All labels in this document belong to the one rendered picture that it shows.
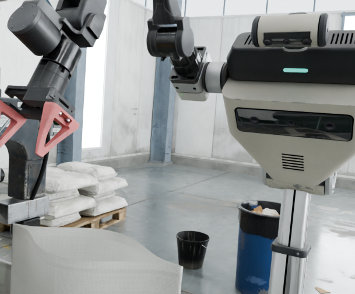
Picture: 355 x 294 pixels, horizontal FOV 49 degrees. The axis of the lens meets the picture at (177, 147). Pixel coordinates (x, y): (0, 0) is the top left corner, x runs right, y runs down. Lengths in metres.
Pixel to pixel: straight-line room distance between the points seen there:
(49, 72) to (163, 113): 8.95
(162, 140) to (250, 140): 8.51
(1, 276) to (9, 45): 5.00
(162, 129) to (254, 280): 6.93
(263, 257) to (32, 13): 2.58
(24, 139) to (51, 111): 0.51
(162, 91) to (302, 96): 8.67
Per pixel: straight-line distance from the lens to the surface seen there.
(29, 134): 1.11
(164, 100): 9.59
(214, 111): 9.28
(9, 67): 6.32
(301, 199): 1.24
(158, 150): 9.66
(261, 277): 3.05
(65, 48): 0.69
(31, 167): 1.13
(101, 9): 0.75
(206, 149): 9.38
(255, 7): 9.37
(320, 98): 1.01
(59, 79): 0.67
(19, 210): 1.13
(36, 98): 0.63
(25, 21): 0.65
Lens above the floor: 1.34
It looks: 5 degrees down
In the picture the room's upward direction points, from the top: 4 degrees clockwise
